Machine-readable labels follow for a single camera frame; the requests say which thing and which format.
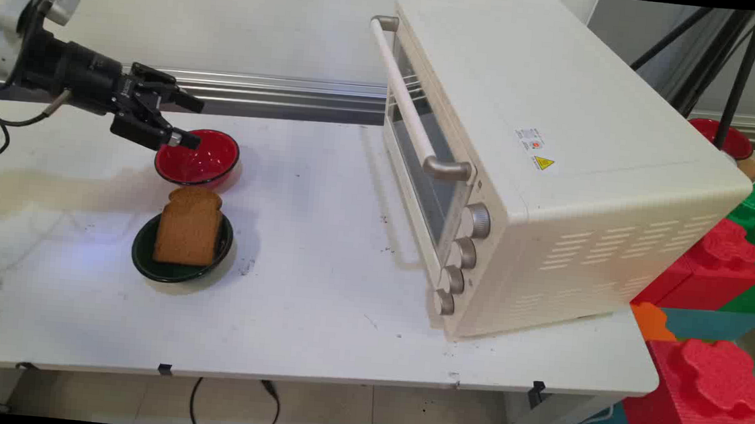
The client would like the red bowl by tripod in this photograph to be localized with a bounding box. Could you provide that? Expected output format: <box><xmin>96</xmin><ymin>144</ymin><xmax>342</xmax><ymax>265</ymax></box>
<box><xmin>684</xmin><ymin>116</ymin><xmax>755</xmax><ymax>162</ymax></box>

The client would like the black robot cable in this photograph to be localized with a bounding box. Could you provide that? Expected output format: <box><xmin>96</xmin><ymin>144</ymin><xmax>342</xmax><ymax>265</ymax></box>
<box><xmin>0</xmin><ymin>83</ymin><xmax>73</xmax><ymax>181</ymax></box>

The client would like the white table leg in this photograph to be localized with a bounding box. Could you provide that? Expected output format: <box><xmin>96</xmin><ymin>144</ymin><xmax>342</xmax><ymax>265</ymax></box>
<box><xmin>502</xmin><ymin>382</ymin><xmax>628</xmax><ymax>424</ymax></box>

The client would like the small red foam block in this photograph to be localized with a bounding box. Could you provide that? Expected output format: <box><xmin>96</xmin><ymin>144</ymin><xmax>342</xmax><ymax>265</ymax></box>
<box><xmin>631</xmin><ymin>212</ymin><xmax>755</xmax><ymax>316</ymax></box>

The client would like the orange foam block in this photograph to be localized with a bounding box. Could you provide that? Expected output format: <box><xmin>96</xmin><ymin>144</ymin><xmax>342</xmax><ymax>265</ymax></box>
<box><xmin>627</xmin><ymin>300</ymin><xmax>682</xmax><ymax>345</ymax></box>

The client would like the white label sticker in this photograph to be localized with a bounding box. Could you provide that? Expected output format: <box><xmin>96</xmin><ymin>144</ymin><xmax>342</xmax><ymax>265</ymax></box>
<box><xmin>513</xmin><ymin>125</ymin><xmax>547</xmax><ymax>155</ymax></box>

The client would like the silver oven knob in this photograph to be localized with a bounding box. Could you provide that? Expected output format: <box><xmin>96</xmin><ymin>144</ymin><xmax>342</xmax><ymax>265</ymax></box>
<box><xmin>437</xmin><ymin>264</ymin><xmax>467</xmax><ymax>296</ymax></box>
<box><xmin>459</xmin><ymin>202</ymin><xmax>492</xmax><ymax>241</ymax></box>
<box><xmin>447</xmin><ymin>236</ymin><xmax>479</xmax><ymax>271</ymax></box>
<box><xmin>431</xmin><ymin>288</ymin><xmax>457</xmax><ymax>317</ymax></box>

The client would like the red bowl with black rim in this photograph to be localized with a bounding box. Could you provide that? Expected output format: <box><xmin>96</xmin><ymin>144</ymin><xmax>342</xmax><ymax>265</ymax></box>
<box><xmin>152</xmin><ymin>125</ymin><xmax>242</xmax><ymax>192</ymax></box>

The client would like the cream toaster oven body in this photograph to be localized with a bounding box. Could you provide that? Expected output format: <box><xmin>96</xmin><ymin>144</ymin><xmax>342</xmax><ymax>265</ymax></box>
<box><xmin>368</xmin><ymin>0</ymin><xmax>755</xmax><ymax>363</ymax></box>

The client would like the brown bread slice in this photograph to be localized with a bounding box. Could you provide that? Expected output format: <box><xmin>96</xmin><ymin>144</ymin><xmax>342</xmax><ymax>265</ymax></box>
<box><xmin>152</xmin><ymin>184</ymin><xmax>226</xmax><ymax>268</ymax></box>

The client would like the teal foam block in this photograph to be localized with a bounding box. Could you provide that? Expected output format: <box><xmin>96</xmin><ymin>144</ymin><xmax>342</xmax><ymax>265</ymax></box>
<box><xmin>660</xmin><ymin>304</ymin><xmax>755</xmax><ymax>347</ymax></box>

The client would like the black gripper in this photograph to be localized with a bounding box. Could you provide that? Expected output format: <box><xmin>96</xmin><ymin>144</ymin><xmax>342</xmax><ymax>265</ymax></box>
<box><xmin>52</xmin><ymin>40</ymin><xmax>210</xmax><ymax>155</ymax></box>

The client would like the dark green bowl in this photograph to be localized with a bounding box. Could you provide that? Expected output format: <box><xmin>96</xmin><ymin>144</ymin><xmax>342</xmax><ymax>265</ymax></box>
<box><xmin>129</xmin><ymin>206</ymin><xmax>236</xmax><ymax>289</ymax></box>

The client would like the large red foam block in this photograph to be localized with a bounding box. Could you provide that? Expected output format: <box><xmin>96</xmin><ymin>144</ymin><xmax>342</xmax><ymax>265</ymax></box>
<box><xmin>619</xmin><ymin>332</ymin><xmax>755</xmax><ymax>424</ymax></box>

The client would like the black cable under table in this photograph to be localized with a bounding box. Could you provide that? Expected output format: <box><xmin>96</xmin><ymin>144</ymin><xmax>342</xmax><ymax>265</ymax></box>
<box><xmin>187</xmin><ymin>376</ymin><xmax>285</xmax><ymax>424</ymax></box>

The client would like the oven glass door with handle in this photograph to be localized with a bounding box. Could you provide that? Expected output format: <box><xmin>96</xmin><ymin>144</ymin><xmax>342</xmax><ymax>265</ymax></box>
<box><xmin>352</xmin><ymin>15</ymin><xmax>489</xmax><ymax>267</ymax></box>

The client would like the black tripod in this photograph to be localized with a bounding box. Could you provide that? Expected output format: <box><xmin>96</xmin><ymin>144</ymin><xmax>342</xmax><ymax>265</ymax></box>
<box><xmin>624</xmin><ymin>0</ymin><xmax>755</xmax><ymax>153</ymax></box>

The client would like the aluminium rail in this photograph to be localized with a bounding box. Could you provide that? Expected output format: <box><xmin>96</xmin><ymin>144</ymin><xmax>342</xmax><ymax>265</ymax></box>
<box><xmin>0</xmin><ymin>54</ymin><xmax>755</xmax><ymax>159</ymax></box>

